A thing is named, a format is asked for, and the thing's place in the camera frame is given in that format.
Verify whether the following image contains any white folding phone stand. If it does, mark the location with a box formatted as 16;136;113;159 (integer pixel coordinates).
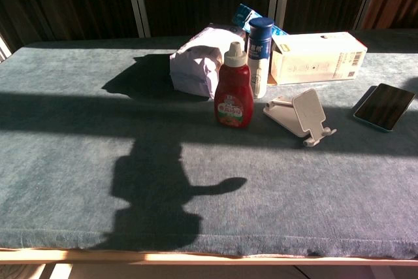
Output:
263;88;338;148

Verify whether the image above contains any white plastic package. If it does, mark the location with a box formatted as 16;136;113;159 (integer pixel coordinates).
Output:
169;24;248;99

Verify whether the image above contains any black smartphone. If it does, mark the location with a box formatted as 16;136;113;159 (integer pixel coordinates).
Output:
353;83;416;133

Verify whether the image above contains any blue-grey table cloth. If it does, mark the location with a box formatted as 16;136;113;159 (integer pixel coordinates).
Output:
0;29;418;260

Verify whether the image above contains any teal carton box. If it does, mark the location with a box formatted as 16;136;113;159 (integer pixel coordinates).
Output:
232;3;289;37

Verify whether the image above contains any white bottle blue cap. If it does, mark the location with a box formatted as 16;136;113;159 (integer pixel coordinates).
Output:
245;16;275;99

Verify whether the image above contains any white cardboard box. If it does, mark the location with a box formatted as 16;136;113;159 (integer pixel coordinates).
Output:
266;31;368;86

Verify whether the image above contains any red ketchup squeeze bottle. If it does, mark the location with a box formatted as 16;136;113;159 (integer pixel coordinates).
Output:
214;41;255;129

